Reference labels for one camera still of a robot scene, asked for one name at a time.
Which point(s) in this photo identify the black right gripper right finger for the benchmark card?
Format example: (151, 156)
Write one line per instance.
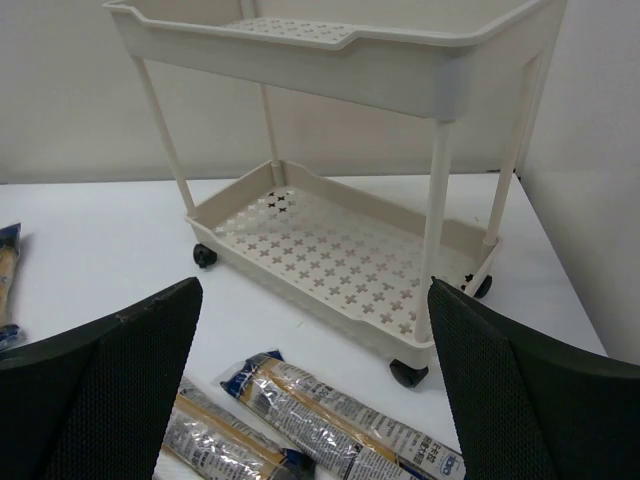
(528, 406)

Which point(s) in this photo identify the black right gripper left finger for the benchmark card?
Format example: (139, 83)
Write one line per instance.
(93, 402)

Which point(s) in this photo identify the spaghetti bag blue yellow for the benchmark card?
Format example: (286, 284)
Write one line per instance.
(10, 252)

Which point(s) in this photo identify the spaghetti bag label side middle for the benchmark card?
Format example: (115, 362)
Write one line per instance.
(214, 444)

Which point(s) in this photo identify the spaghetti bag label side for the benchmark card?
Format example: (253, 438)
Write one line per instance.
(214, 444)
(341, 434)

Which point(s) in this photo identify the spaghetti bag label side right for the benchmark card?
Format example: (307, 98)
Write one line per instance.
(341, 434)

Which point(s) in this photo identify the cream two-tier rolling cart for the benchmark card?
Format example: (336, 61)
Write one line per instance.
(361, 263)

